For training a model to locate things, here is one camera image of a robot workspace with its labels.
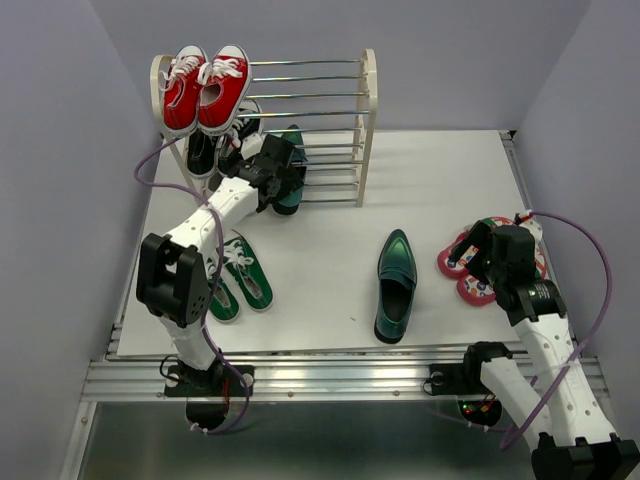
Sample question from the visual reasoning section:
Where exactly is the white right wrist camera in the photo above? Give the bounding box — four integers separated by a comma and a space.
514, 210, 543, 245

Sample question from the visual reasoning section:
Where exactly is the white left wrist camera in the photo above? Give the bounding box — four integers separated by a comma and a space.
240, 133, 264, 160

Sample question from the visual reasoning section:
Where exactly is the aluminium front rail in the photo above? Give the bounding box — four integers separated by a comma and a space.
84, 349, 611, 401

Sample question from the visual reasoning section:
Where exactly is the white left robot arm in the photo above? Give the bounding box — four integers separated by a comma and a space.
135, 134, 303, 394

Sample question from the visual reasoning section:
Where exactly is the left green sneaker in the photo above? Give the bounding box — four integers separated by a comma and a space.
209, 245, 240, 324

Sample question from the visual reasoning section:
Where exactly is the left red sneaker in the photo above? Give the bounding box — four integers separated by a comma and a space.
159, 45, 207, 138

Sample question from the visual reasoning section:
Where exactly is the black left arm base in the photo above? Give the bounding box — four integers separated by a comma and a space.
159, 355, 255, 436

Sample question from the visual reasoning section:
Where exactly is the green sneaker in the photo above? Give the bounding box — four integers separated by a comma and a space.
209, 245, 240, 324
224, 231, 274, 311

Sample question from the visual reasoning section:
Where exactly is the left black sneaker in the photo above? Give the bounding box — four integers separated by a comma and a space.
186, 130, 218, 179

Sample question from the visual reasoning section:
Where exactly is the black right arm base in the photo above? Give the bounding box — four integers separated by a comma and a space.
422, 341, 513, 432

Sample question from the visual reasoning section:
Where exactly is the cream metal shoe shelf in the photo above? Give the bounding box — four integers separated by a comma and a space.
148, 47, 378, 207

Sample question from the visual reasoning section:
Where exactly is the right green sneaker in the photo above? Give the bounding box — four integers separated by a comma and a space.
224, 231, 274, 311

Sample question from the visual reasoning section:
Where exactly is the red sneaker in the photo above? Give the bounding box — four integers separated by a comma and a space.
159, 45, 207, 138
197, 45, 252, 136

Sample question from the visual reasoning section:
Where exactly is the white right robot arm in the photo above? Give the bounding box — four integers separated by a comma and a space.
450, 217, 639, 479

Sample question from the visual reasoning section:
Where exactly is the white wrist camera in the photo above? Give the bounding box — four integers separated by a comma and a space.
240, 133, 264, 160
514, 210, 543, 245

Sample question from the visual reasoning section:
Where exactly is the black sneaker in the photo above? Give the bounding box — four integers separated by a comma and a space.
186, 130, 218, 179
215, 99, 264, 176

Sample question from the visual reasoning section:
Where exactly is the pink sandal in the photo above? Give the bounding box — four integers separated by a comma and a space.
456, 247, 548, 307
436, 215, 512, 279

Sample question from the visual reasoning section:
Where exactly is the right black sneaker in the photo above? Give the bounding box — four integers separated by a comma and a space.
215, 99, 264, 176

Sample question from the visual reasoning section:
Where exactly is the right red sneaker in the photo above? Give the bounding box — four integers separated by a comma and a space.
197, 45, 252, 136

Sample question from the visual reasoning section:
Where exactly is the green loafer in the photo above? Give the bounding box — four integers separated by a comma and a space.
267, 124, 310, 217
374, 229, 418, 344

